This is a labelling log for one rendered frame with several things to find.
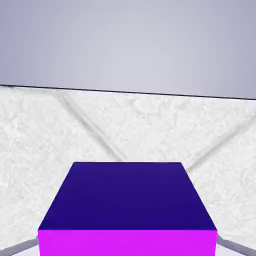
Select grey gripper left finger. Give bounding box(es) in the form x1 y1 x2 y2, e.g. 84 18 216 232
0 235 40 256

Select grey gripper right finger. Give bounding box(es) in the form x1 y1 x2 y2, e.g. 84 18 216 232
216 234 256 256

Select small magenta cube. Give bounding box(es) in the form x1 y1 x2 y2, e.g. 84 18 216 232
37 161 218 256

